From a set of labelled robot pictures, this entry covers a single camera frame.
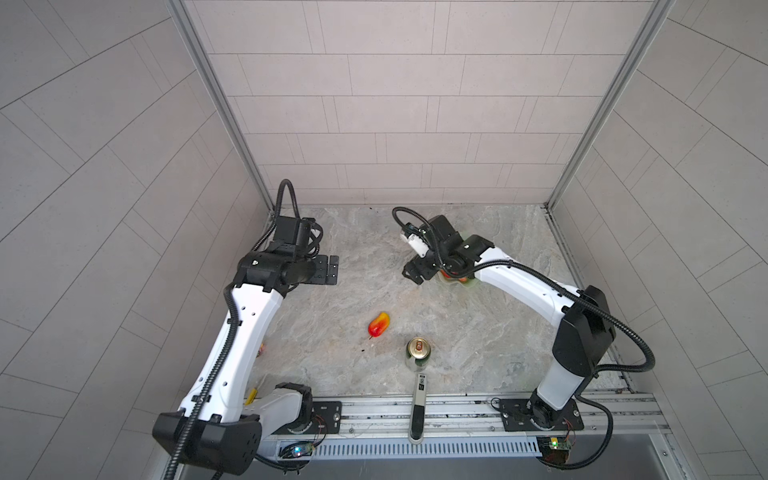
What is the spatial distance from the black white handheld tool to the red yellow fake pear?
0.16 m

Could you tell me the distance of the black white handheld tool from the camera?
2.19ft

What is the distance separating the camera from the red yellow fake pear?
0.84 m

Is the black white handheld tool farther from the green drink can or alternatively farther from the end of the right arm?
the end of the right arm

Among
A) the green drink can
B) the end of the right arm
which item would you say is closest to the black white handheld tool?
the green drink can

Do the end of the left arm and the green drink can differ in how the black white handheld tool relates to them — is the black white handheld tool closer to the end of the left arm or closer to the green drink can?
the green drink can
